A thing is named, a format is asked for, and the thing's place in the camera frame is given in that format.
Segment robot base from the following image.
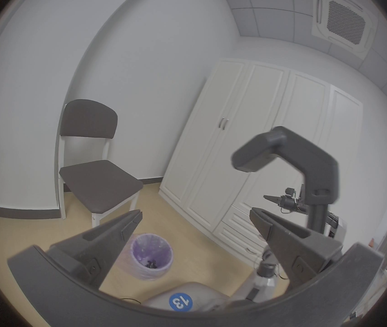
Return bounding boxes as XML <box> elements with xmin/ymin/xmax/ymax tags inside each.
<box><xmin>142</xmin><ymin>281</ymin><xmax>236</xmax><ymax>313</ymax></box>

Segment white chair with grey cushions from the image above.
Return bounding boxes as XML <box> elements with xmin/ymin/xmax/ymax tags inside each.
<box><xmin>58</xmin><ymin>99</ymin><xmax>144</xmax><ymax>228</ymax></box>

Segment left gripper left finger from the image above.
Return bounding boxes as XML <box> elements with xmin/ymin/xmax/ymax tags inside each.
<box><xmin>49</xmin><ymin>209</ymin><xmax>144</xmax><ymax>289</ymax></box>

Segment purple plastic bag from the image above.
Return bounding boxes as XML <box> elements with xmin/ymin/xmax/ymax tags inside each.
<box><xmin>117</xmin><ymin>233</ymin><xmax>174</xmax><ymax>280</ymax></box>

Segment white wardrobe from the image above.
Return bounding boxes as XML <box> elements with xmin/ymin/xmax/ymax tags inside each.
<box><xmin>159</xmin><ymin>58</ymin><xmax>364</xmax><ymax>263</ymax></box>

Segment white ceiling air conditioner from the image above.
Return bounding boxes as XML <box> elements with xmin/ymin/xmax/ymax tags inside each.
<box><xmin>311</xmin><ymin>0</ymin><xmax>380</xmax><ymax>52</ymax></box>

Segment white trash bin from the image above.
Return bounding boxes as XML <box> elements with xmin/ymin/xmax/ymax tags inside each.
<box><xmin>125</xmin><ymin>234</ymin><xmax>174</xmax><ymax>280</ymax></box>

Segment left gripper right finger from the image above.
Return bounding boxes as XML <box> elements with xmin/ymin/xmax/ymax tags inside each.
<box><xmin>250</xmin><ymin>207</ymin><xmax>344</xmax><ymax>291</ymax></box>

